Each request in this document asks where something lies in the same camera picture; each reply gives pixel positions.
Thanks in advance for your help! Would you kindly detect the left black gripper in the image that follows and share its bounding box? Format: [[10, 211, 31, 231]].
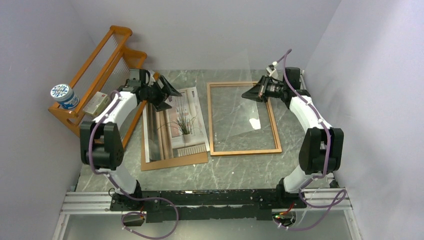
[[142, 75, 182, 112]]

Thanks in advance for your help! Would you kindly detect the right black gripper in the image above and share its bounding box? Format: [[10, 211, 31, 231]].
[[242, 75, 287, 104]]

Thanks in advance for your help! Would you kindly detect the plant photo print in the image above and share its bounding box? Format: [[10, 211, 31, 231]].
[[146, 87, 210, 163]]

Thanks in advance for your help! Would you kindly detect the wooden picture frame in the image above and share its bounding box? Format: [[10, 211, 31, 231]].
[[206, 81, 283, 157]]

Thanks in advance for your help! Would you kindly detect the brown backing board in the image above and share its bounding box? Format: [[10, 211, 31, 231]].
[[140, 106, 209, 171]]

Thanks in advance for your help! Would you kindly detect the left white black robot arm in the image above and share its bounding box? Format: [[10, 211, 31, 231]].
[[79, 68, 182, 211]]

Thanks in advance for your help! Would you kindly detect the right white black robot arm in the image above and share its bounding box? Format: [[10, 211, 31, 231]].
[[241, 67, 344, 208]]

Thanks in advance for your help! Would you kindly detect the orange wooden shelf rack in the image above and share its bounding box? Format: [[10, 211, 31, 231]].
[[48, 25, 148, 137]]

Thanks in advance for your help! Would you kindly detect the white red small box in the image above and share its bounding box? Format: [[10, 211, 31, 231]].
[[83, 91, 111, 118]]

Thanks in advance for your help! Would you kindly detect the blue white round tin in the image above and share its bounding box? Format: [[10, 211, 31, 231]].
[[50, 84, 80, 110]]

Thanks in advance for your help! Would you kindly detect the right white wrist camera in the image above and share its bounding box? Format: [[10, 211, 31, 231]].
[[266, 61, 279, 80]]

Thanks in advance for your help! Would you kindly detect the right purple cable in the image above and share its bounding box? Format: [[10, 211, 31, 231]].
[[276, 48, 348, 232]]

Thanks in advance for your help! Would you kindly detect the purple cable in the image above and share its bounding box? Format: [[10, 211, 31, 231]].
[[276, 48, 348, 232], [87, 90, 180, 240]]

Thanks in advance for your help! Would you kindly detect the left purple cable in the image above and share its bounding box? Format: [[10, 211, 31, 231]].
[[87, 90, 180, 240]]

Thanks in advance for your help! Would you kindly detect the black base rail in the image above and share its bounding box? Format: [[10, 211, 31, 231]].
[[109, 184, 306, 223]]

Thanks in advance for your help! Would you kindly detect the aluminium extrusion rail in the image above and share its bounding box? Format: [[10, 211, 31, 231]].
[[53, 188, 362, 240]]

